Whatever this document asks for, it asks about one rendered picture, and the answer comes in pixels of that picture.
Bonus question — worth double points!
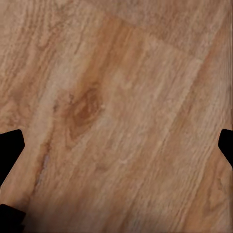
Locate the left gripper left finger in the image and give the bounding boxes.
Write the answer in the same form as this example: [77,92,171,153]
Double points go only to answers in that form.
[0,129,25,187]

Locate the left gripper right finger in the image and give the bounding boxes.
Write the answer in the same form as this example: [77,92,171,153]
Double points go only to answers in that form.
[218,129,233,167]

